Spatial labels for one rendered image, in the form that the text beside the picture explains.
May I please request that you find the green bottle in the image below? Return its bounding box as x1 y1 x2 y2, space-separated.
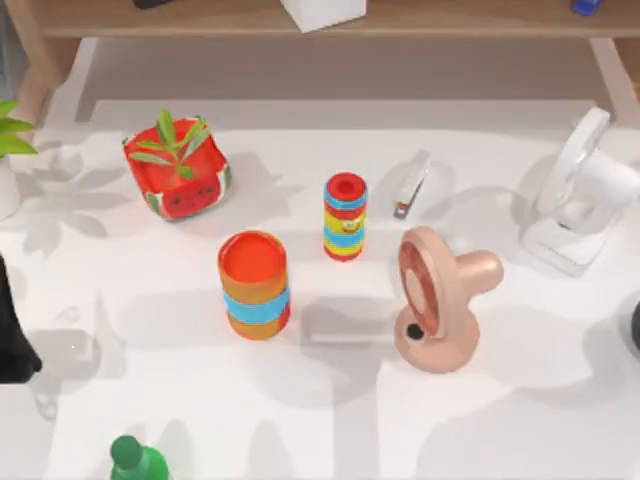
109 434 171 480

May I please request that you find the wooden shelf unit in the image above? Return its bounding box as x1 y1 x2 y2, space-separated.
1 0 640 126

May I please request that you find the narrow striped ring stack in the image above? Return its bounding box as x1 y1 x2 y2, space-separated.
322 172 369 262

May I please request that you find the pink desk fan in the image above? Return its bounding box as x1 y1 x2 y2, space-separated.
393 225 505 375

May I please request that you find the white potted green plant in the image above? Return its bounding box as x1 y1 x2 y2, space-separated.
0 99 39 221

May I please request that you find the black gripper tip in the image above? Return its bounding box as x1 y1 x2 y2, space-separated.
0 253 43 386

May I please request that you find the white stapler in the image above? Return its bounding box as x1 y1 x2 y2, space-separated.
392 149 432 220

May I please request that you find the red watermelon plant pot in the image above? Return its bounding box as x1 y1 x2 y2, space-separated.
122 109 233 222

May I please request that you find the white box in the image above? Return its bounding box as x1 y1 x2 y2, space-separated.
279 0 367 34

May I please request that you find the wide red ring stack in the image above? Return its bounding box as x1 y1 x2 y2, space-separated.
216 230 292 341

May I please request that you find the white desk fan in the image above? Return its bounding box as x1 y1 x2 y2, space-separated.
519 105 640 278

